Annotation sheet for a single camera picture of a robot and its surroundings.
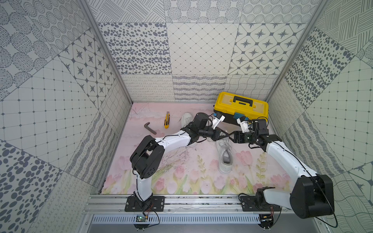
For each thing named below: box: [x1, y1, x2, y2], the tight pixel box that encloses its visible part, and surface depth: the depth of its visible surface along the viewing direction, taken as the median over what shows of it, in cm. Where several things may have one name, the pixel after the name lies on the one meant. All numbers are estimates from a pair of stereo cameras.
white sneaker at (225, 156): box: [216, 136, 234, 174], surface depth 85 cm
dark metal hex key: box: [143, 121, 157, 135], surface depth 107 cm
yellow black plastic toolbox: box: [213, 91, 270, 126], surface depth 98 cm
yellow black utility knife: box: [164, 111, 171, 129], surface depth 109 cm
